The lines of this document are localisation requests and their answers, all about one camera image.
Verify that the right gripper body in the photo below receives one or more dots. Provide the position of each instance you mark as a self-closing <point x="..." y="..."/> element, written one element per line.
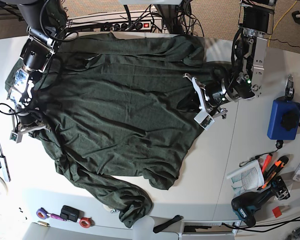
<point x="27" y="124"/>

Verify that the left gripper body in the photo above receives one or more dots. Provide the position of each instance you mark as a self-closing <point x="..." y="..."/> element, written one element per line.
<point x="211" y="97"/>

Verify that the dark green t-shirt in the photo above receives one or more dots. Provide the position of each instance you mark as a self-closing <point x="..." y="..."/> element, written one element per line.
<point x="115" y="107"/>

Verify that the blue box with black knob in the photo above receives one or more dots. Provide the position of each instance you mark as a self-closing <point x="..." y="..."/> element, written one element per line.
<point x="285" y="116"/>

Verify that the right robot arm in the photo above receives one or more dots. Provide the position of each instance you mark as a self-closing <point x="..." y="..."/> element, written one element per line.
<point x="47" y="29"/>

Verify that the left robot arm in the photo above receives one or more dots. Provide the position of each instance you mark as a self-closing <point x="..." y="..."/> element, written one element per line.
<point x="243" y="80"/>

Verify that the grey usb hub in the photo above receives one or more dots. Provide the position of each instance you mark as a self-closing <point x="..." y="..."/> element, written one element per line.
<point x="4" y="167"/>

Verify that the rolled paper sheet with drawing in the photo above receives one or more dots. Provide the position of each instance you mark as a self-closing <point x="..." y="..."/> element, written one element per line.
<point x="247" y="177"/>

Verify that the purple tape roll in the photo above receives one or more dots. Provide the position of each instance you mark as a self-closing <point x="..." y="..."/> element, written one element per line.
<point x="42" y="213"/>

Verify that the orange black utility knife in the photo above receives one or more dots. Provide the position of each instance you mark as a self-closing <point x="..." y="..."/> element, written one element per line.
<point x="273" y="171"/>

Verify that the black power strip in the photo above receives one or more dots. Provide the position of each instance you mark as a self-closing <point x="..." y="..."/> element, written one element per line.
<point x="143" y="26"/>

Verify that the red tape roll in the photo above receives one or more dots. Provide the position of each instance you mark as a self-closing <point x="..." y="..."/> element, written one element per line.
<point x="85" y="222"/>

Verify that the red square sticker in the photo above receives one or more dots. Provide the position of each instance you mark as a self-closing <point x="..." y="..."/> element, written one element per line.
<point x="277" y="212"/>

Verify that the clear tape rolls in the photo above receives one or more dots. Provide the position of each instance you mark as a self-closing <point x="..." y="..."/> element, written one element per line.
<point x="110" y="209"/>

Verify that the black action camera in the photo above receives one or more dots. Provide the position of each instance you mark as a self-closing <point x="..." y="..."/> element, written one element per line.
<point x="69" y="213"/>

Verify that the dark teal cordless drill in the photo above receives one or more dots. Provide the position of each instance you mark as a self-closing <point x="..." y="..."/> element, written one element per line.
<point x="246" y="204"/>

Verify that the black strap handle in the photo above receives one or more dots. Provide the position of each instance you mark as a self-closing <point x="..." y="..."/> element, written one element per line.
<point x="159" y="228"/>

